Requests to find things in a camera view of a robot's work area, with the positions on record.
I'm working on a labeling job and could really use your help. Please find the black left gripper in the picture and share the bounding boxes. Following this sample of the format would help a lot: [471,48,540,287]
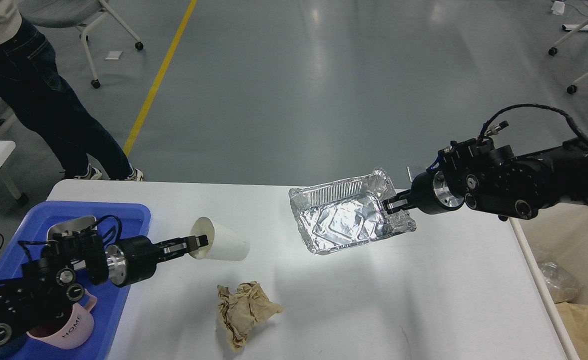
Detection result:
[105,234,209,288]

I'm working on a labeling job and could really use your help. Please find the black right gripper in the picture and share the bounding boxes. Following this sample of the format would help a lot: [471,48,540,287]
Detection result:
[383,171,465,215]

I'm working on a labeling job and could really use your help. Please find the white paper cup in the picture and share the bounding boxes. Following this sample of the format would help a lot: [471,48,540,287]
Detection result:
[188,217,250,261]

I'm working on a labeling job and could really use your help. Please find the aluminium foil tray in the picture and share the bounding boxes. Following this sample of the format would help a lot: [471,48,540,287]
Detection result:
[288,167,417,256]

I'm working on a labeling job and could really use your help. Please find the brown paper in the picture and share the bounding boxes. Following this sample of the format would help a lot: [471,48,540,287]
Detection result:
[217,281,284,353]
[556,301,588,360]

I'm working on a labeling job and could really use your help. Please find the stainless steel rectangular tray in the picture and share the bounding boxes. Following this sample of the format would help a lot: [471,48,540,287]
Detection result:
[45,215,97,241]

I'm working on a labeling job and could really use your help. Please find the pink home mug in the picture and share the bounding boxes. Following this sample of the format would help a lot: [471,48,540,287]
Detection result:
[26,290,97,350]

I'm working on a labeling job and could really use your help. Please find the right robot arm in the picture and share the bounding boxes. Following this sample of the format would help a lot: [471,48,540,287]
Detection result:
[382,104,588,221]

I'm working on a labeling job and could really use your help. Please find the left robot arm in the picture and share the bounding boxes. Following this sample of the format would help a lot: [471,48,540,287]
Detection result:
[0,216,209,347]

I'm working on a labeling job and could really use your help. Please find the blue plastic tray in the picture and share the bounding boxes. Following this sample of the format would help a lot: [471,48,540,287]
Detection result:
[0,201,151,360]

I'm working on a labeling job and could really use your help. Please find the beige plastic bin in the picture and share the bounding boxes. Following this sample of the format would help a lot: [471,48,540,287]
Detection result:
[510,203,588,360]

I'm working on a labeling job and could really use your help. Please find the clear plastic bag in bin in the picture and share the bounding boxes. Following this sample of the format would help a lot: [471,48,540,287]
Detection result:
[537,261,583,304]

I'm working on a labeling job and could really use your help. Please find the white chair base right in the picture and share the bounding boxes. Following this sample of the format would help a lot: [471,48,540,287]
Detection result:
[548,0,588,96]

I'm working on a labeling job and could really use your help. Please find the brown paper in bin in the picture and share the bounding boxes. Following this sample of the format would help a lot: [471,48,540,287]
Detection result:
[556,301,588,360]

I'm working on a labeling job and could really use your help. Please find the person in dark jeans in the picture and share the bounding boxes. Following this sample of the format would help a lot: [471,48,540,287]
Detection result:
[0,0,144,182]

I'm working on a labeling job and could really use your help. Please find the grey chair with castors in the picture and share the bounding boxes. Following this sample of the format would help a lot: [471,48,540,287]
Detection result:
[18,0,144,89]

